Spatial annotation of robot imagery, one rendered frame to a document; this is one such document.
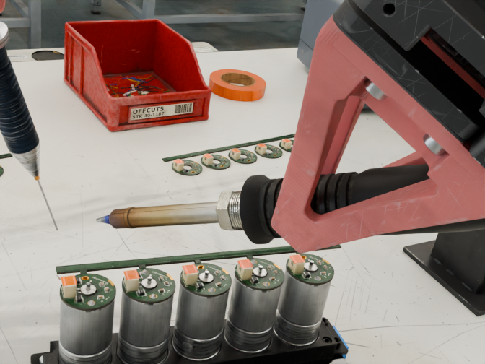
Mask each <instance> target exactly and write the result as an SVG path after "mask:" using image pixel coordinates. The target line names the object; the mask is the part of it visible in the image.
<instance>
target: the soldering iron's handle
mask: <svg viewBox="0 0 485 364"><path fill-rule="evenodd" d="M428 171H429V166H428V164H421V165H404V166H395V167H386V168H370V169H367V170H365V171H363V172H361V173H357V172H348V173H337V174H335V173H331V174H327V175H324V174H322V175H320V178H319V181H318V184H317V186H316V189H315V192H314V194H313V198H312V201H311V203H310V206H311V208H312V210H313V211H314V212H315V213H317V214H320V215H322V214H325V213H328V212H332V211H334V210H337V209H340V208H343V207H347V206H349V205H352V204H356V203H358V202H362V201H364V200H367V199H371V198H373V197H376V196H379V195H382V194H386V193H388V192H391V191H395V190H397V189H401V188H403V187H406V186H410V185H412V184H415V183H418V182H421V181H425V180H427V179H430V177H429V176H428V175H427V173H428ZM283 180H284V178H278V179H270V178H268V177H267V176H265V175H252V176H250V177H249V178H247V180H246V181H245V182H244V184H243V186H242V191H241V194H240V219H241V223H242V227H243V230H244V231H245V234H246V236H247V237H248V239H249V240H250V241H251V242H252V243H254V244H267V243H270V242H271V241H272V240H273V239H274V238H282V237H281V236H280V235H279V234H278V233H277V232H276V231H275V230H274V229H273V228H272V226H271V220H272V217H273V214H274V210H275V207H276V203H277V199H278V197H279V192H280V189H281V185H282V182H283ZM482 229H485V218H483V219H477V220H469V221H464V222H454V223H450V224H444V225H435V226H430V227H421V228H417V229H411V230H402V231H397V232H392V233H384V234H380V235H405V234H420V233H449V232H465V231H472V230H482Z"/></svg>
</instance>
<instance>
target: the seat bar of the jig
mask: <svg viewBox="0 0 485 364"><path fill-rule="evenodd" d="M225 325H226V319H225V320H224V327H223V332H222V340H221V344H220V349H219V353H218V354H217V355H216V356H215V357H213V358H212V359H209V360H205V361H193V360H188V359H185V358H184V357H181V356H179V354H178V353H177V352H176V351H174V349H173V347H172V338H173V332H174V326H170V335H169V341H168V347H167V357H166V359H165V361H164V362H163V363H161V364H296V363H305V362H310V361H314V360H323V359H329V358H333V356H334V353H335V351H336V346H337V342H336V340H335V339H334V338H333V336H332V334H331V333H330V331H329V330H328V328H327V326H326V325H325V324H324V322H323V320H322V321H321V324H320V328H319V332H318V337H317V339H316V341H315V342H313V343H312V344H309V345H306V346H295V345H291V344H287V343H286V342H283V341H282V340H280V339H279V338H278V337H277V336H276V335H275V334H274V331H272V334H271V340H270V344H269V346H268V347H267V348H266V349H265V350H264V351H262V352H257V353H244V352H240V351H237V350H235V349H233V348H232V347H230V346H229V345H228V344H227V343H226V341H225V339H224V330H225ZM112 337H113V341H112V351H111V361H110V364H124V363H122V362H121V361H120V359H119V358H118V356H117V350H118V333H113V335H112ZM58 354H59V340H56V341H50V353H48V354H43V364H58Z"/></svg>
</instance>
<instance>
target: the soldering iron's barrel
mask: <svg viewBox="0 0 485 364"><path fill-rule="evenodd" d="M240 194H241V191H236V192H234V191H225V192H222V193H221V194H220V196H219V200H218V201H211V202H201V203H191V204H172V205H162V206H152V207H128V208H123V209H114V210H113V211H112V212H111V213H110V215H109V222H110V225H111V226H112V227H114V228H115V229H121V228H129V229H135V228H147V227H159V226H173V225H198V224H211V223H219V226H220V228H221V229H222V230H231V231H236V230H239V231H244V230H243V226H242V223H241V219H240Z"/></svg>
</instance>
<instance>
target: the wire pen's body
mask: <svg viewBox="0 0 485 364"><path fill-rule="evenodd" d="M9 39H10V34H9V31H8V28H7V26H6V25H5V24H4V23H3V22H0V131H1V134H2V136H3V138H4V141H5V143H6V146H7V148H8V150H9V151H10V152H12V153H14V154H23V153H26V152H29V151H31V150H33V149H35V148H36V147H37V145H38V144H39V141H40V139H39V137H38V133H37V131H36V129H35V125H34V123H33V121H32V117H31V115H30V112H29V110H28V107H27V103H26V102H25V98H24V96H23V94H22V90H21V88H20V85H19V82H18V80H17V76H16V74H15V72H14V69H13V66H12V63H11V61H10V58H9V56H8V55H7V50H6V47H5V45H6V44H7V43H8V42H9Z"/></svg>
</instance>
